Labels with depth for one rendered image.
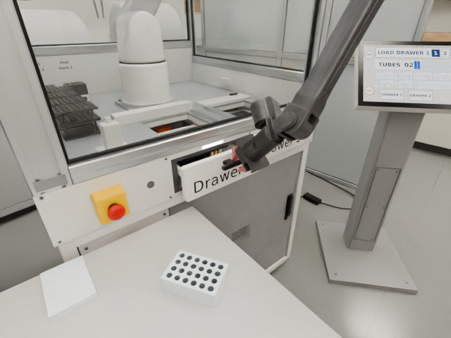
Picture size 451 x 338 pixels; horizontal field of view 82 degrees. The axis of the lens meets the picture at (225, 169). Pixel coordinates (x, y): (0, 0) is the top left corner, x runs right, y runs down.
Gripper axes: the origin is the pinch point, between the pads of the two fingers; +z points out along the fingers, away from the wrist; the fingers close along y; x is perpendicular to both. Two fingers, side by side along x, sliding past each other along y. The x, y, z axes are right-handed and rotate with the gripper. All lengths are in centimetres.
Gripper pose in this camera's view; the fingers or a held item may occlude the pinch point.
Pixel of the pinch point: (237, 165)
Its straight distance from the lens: 79.0
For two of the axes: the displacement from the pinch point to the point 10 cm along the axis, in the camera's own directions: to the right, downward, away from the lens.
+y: -4.7, -8.7, 1.6
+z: -4.2, 3.8, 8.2
